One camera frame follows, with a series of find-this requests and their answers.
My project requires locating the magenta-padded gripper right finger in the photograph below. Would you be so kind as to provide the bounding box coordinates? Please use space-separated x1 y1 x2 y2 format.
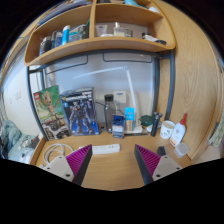
134 144 184 186

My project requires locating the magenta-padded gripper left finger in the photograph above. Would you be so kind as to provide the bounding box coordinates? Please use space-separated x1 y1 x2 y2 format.
43 144 93 187

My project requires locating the white power strip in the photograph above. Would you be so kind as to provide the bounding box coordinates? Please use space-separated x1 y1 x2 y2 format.
78 143 121 155

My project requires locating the clear plastic container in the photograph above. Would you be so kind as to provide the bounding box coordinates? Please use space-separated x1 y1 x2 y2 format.
173 142 190 159

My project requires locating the white mug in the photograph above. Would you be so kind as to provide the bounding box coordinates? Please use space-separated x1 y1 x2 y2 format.
159 120 176 140

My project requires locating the black electric shaver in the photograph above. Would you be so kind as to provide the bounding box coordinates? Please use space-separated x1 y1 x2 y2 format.
150 111 164 138

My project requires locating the white red-capped lotion bottle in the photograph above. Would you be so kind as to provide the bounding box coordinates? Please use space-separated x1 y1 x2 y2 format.
169 113 188 148

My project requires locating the dark green round lid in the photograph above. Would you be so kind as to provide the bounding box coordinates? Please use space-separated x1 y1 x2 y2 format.
139 114 154 128

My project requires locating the small dark blue box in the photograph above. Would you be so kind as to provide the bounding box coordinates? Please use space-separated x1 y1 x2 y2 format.
111 114 126 139

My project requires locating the light blue card package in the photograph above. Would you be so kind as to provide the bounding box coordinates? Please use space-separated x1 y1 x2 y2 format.
124 106 136 132

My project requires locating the blue robot model kit box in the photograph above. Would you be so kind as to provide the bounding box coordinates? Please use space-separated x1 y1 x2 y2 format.
59 87 100 137

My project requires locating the dark transparent water bottle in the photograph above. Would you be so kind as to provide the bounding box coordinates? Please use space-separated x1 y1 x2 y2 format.
103 93 118 134

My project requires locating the green toy figure box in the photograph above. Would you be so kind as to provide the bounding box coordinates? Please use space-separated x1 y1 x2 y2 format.
32 84 72 141

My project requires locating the grey-green bedding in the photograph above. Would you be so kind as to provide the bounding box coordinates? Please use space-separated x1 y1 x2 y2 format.
0 119 43 164

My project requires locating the green patterned cloth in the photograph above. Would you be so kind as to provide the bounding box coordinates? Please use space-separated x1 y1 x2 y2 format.
208 109 224 148

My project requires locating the white desk lamp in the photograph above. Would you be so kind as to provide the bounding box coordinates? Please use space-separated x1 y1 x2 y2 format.
72 65 148 135

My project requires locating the wooden shelf unit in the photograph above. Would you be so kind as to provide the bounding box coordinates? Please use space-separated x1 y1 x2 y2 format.
23 0 177 67

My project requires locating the white coiled cable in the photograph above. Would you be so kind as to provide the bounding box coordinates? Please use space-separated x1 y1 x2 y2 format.
42 143 73 166

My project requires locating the grey metal desk frame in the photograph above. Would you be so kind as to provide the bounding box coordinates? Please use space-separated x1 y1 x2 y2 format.
26 49 176 141

